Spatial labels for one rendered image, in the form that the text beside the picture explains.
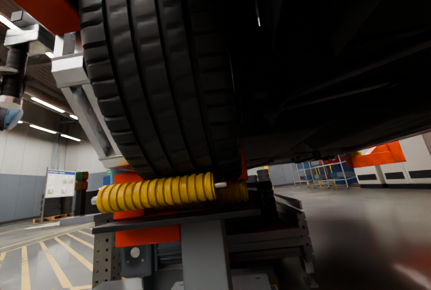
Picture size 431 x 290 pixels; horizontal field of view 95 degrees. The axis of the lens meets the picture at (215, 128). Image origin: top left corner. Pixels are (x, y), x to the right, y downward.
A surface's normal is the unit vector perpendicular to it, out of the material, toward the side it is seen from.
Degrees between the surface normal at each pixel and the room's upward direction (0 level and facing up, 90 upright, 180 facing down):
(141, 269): 90
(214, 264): 90
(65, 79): 135
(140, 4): 101
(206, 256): 90
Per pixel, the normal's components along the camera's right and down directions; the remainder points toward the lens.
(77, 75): 0.01, 0.48
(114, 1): -0.08, -0.11
